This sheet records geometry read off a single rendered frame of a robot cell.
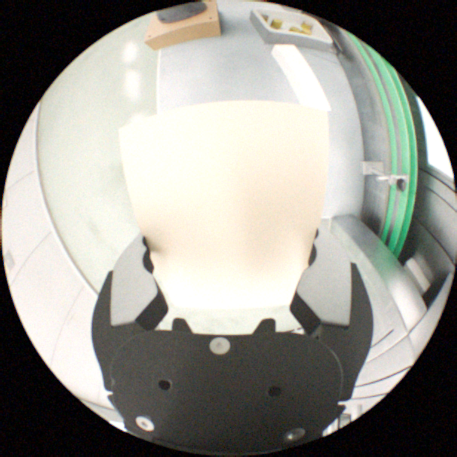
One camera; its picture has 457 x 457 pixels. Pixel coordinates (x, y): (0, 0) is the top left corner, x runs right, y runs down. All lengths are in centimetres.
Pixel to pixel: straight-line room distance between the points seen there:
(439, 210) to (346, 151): 46
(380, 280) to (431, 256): 38
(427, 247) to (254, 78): 82
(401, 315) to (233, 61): 74
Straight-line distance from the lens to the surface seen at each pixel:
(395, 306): 42
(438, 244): 72
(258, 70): 52
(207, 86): 50
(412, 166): 61
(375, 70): 61
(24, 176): 342
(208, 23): 55
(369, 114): 60
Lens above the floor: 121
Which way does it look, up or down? 60 degrees down
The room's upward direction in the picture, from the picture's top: 178 degrees counter-clockwise
